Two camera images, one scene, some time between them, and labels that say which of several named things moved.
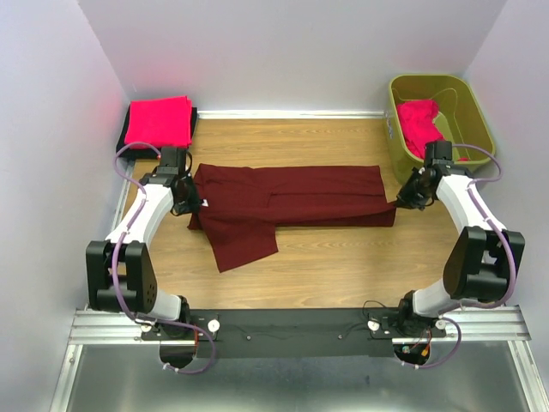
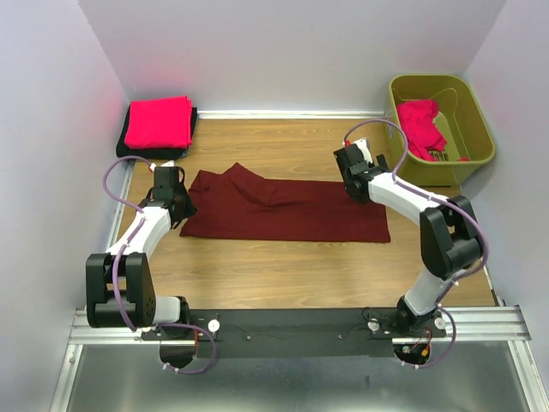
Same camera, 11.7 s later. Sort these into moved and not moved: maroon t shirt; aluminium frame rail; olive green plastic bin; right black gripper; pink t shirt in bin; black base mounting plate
Moved: maroon t shirt; right black gripper
Not moved: black base mounting plate; pink t shirt in bin; aluminium frame rail; olive green plastic bin
